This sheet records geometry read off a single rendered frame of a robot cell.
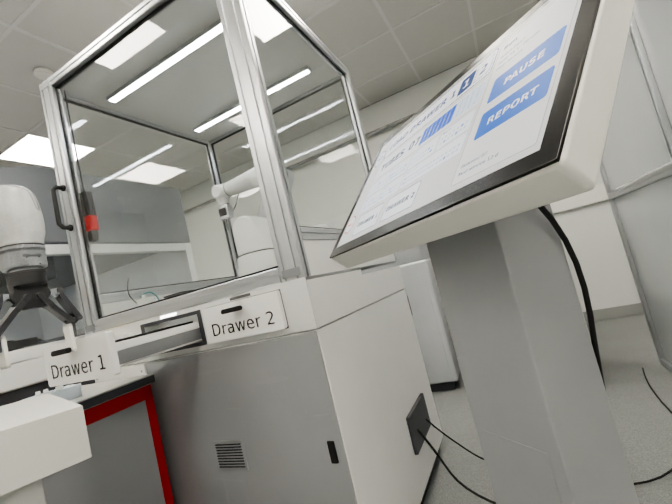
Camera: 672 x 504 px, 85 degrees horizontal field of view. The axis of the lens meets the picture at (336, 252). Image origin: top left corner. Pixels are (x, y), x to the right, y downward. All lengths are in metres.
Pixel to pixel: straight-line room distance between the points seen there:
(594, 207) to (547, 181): 3.77
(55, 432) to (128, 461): 0.81
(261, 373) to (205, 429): 0.31
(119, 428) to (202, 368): 0.29
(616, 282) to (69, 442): 4.04
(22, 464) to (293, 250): 0.69
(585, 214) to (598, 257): 0.41
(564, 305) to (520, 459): 0.23
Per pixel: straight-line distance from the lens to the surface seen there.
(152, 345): 1.17
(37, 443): 0.64
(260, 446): 1.26
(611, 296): 4.19
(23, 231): 1.13
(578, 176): 0.37
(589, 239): 4.12
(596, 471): 0.67
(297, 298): 1.04
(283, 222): 1.05
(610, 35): 0.49
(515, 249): 0.56
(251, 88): 1.20
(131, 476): 1.45
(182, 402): 1.42
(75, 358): 1.21
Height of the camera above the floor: 0.91
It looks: 5 degrees up
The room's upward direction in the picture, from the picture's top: 14 degrees counter-clockwise
